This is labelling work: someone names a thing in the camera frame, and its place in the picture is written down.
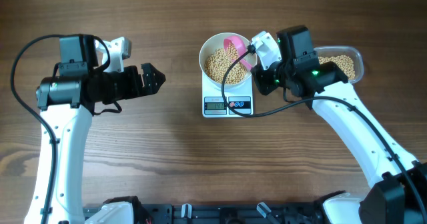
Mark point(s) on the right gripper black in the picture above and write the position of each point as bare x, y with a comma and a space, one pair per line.
264, 85

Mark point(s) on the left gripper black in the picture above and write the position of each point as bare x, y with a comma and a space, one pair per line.
137, 88

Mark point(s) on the pink plastic measuring scoop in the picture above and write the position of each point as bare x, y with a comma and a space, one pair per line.
235, 42

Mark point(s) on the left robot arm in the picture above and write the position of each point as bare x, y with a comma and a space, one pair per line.
90, 71

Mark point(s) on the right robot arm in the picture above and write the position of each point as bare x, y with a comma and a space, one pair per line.
396, 178

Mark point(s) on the white bowl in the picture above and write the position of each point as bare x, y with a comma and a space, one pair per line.
217, 42

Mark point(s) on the white digital kitchen scale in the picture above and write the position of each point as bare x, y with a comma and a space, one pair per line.
239, 96

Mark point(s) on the soybeans pile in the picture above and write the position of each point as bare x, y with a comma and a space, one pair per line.
218, 63

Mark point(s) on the clear plastic container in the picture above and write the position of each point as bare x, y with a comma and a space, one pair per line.
348, 59

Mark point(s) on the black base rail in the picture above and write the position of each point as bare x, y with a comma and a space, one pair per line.
288, 213

